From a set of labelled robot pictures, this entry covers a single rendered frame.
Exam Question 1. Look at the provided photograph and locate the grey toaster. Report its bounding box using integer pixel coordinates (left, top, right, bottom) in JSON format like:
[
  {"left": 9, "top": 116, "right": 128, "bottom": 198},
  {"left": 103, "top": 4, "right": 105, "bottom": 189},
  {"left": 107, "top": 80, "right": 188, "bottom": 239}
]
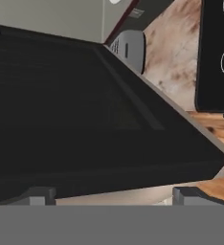
[{"left": 109, "top": 30, "right": 147, "bottom": 76}]

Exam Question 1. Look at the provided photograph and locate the dark grey panel, red edge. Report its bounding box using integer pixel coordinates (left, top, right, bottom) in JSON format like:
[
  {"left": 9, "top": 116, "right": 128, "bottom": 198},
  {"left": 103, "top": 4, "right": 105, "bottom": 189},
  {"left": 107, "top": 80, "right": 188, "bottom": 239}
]
[{"left": 103, "top": 0, "right": 176, "bottom": 46}]

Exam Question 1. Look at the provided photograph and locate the black microwave oven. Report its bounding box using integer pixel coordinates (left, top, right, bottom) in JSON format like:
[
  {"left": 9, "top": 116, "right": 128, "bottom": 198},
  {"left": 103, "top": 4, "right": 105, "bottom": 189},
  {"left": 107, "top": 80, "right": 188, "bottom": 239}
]
[{"left": 0, "top": 23, "right": 224, "bottom": 205}]

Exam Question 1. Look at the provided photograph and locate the black hob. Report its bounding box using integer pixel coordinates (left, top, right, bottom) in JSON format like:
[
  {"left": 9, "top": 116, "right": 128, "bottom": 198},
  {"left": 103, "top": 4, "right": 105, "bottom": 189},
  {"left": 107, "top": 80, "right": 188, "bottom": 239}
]
[{"left": 194, "top": 0, "right": 224, "bottom": 114}]

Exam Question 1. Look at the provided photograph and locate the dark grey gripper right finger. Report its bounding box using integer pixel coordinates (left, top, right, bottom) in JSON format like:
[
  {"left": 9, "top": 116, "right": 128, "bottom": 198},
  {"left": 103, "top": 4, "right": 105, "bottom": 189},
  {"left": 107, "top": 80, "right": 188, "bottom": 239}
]
[{"left": 172, "top": 186, "right": 224, "bottom": 207}]

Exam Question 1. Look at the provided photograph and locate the wooden cupboard run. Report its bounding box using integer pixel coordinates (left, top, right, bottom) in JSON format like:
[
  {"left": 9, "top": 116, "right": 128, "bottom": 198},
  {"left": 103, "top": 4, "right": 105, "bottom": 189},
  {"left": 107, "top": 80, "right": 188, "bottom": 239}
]
[{"left": 186, "top": 110, "right": 224, "bottom": 203}]

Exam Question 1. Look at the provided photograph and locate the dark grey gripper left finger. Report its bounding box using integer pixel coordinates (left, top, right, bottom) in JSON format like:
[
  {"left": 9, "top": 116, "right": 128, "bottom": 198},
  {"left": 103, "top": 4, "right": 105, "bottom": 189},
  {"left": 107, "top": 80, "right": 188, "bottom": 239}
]
[{"left": 0, "top": 186, "right": 57, "bottom": 207}]

